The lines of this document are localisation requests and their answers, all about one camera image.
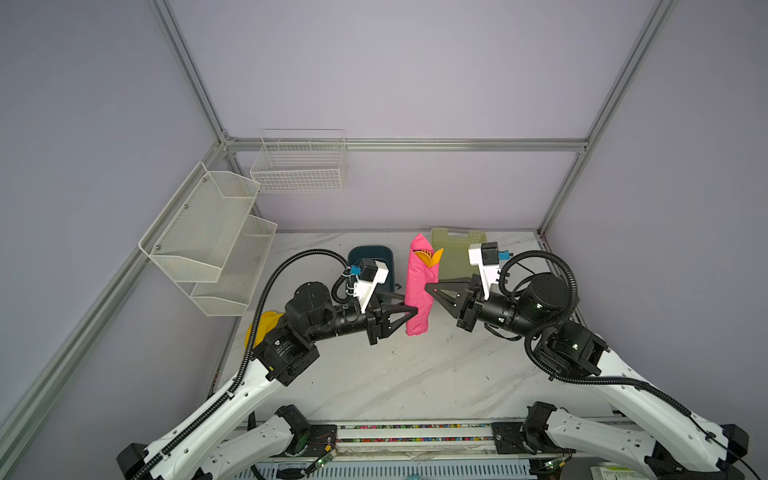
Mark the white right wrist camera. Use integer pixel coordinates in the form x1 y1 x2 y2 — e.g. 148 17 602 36
468 242 500 300

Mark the pink paper napkin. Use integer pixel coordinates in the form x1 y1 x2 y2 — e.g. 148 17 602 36
405 234 440 336

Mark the white wire wall basket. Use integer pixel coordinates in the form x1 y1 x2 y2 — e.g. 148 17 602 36
250 129 347 194

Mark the yellow banana bunch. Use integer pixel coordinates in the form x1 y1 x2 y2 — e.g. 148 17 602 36
244 310 284 350

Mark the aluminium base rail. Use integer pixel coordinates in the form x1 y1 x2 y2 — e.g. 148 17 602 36
158 416 676 480

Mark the orange plastic fork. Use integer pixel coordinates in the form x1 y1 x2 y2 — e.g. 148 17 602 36
415 251 433 266

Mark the white mesh lower shelf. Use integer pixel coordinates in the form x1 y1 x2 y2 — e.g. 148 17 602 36
191 215 277 317

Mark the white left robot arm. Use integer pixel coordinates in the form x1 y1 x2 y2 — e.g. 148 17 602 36
117 281 418 479

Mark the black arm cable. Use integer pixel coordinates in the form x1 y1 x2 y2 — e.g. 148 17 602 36
128 248 350 480
497 250 763 480

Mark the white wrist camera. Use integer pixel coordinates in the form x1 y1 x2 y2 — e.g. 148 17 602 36
468 242 500 300
350 258 389 313

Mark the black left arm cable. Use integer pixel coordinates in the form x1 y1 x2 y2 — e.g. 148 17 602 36
128 248 350 480

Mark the aluminium frame post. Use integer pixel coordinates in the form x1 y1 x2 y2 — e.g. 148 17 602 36
537 0 678 237

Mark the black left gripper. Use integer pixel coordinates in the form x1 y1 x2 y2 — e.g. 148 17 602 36
307 288 416 344

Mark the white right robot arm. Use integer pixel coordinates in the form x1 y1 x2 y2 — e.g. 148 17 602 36
425 273 749 479

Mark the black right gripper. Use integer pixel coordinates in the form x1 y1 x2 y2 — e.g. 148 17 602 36
423 271 540 339

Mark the dark teal plastic bin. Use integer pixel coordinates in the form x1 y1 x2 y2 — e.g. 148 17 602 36
347 245 396 292

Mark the white mesh shelf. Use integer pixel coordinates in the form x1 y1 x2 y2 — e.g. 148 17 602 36
138 164 260 283
191 215 277 317

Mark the white mesh upper shelf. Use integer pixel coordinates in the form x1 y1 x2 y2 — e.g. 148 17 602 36
138 164 260 283

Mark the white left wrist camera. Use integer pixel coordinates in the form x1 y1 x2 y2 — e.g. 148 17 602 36
350 258 389 313

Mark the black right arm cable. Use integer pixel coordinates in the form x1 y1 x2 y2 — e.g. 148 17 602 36
497 250 763 480

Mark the light green perforated basket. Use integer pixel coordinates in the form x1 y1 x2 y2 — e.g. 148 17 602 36
430 227 487 280

